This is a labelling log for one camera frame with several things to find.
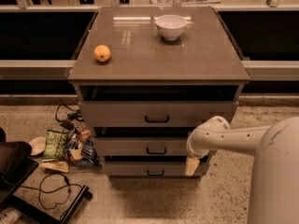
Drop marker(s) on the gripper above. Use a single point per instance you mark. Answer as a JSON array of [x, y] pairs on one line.
[[195, 152]]

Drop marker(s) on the grey drawer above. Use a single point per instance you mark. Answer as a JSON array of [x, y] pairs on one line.
[[133, 141], [155, 105], [145, 166]]

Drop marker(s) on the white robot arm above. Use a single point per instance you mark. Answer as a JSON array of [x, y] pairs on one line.
[[274, 187]]

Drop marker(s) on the grey bottom drawer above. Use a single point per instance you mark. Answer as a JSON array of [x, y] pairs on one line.
[[145, 166]]

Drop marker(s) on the grey drawer cabinet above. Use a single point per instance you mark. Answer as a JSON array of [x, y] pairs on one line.
[[203, 55]]

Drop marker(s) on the grey top drawer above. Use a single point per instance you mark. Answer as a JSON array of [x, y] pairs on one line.
[[155, 105]]

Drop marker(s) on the pile of snack packages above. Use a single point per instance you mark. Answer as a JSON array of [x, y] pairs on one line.
[[81, 151]]

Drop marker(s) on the yellow snack bag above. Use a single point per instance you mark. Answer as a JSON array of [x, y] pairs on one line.
[[60, 166]]

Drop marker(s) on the green chip bag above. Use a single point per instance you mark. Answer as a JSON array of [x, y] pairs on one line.
[[55, 148]]

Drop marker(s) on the white bowl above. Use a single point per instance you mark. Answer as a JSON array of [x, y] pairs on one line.
[[171, 27]]

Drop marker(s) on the orange fruit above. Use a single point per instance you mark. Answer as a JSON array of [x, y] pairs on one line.
[[102, 53]]

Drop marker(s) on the white plate on floor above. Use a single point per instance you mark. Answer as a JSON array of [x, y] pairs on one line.
[[38, 145]]

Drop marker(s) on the white shoe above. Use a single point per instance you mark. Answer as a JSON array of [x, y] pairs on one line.
[[10, 215]]

